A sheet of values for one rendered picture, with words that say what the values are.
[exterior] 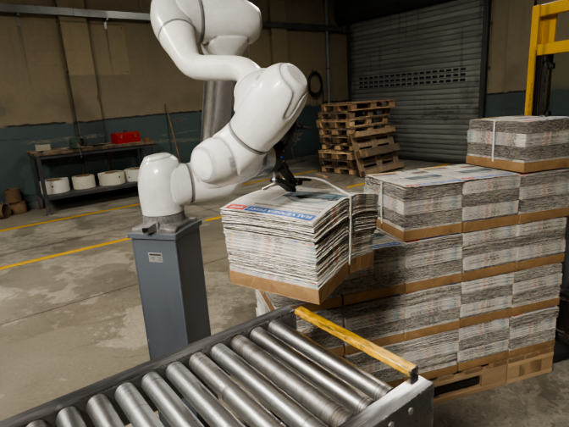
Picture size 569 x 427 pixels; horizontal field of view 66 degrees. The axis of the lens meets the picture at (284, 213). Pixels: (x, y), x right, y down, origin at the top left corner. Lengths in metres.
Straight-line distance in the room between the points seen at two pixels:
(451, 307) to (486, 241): 0.33
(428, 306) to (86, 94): 6.83
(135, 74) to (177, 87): 0.78
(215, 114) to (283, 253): 0.62
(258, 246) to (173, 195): 0.59
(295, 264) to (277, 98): 0.44
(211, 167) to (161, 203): 0.77
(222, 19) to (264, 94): 0.55
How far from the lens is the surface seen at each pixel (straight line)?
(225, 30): 1.38
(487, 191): 2.09
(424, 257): 1.99
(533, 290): 2.46
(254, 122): 0.87
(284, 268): 1.13
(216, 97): 1.50
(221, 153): 0.89
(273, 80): 0.85
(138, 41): 8.47
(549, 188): 2.33
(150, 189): 1.65
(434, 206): 1.97
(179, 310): 1.75
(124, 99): 8.28
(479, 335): 2.34
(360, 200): 1.24
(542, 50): 2.90
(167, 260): 1.68
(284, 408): 1.05
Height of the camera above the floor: 1.45
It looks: 15 degrees down
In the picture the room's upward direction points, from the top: 3 degrees counter-clockwise
